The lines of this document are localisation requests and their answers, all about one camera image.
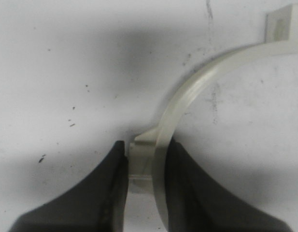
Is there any white half pipe clamp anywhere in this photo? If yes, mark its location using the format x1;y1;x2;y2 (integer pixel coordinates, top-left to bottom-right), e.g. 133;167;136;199
128;4;298;227

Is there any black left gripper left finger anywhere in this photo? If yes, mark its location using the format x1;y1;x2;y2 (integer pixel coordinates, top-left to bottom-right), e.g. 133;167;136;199
10;141;128;232

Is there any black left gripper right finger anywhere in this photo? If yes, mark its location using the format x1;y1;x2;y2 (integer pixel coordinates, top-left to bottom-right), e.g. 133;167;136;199
165;140;291;232

